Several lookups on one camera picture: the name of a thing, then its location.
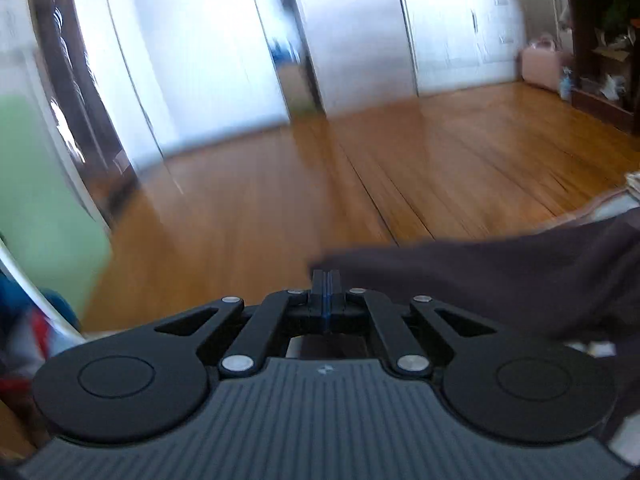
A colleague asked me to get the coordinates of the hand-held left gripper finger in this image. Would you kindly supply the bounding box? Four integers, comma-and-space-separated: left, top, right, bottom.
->
326, 270, 498, 377
152, 270, 327, 378

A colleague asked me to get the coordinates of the dark brown knit sweater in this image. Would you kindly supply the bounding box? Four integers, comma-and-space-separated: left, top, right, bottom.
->
307, 210, 640, 356

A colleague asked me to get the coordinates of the white pole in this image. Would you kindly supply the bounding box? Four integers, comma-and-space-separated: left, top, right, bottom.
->
0, 235, 83, 336

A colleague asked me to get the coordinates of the blue and red cloth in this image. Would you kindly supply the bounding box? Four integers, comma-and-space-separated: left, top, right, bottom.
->
0, 270, 81, 401

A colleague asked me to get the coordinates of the green panel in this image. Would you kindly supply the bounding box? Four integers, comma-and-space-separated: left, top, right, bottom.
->
0, 95, 113, 311

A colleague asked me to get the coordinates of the checked mat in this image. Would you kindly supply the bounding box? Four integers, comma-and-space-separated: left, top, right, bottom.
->
575, 172, 640, 226

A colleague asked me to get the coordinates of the white drawer cabinet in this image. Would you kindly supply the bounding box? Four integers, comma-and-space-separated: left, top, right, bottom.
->
400, 0, 531, 96

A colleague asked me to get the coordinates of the pink bag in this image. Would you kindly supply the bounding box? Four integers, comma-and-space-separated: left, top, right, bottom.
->
520, 32, 568, 91

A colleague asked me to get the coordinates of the dark wooden shelf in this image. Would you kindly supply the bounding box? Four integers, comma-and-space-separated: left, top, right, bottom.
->
557, 0, 640, 136

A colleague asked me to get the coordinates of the white crumpled paper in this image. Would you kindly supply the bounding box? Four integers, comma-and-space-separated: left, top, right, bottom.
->
597, 72, 628, 101

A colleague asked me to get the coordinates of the green plant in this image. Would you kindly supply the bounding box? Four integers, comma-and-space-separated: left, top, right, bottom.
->
602, 0, 636, 36

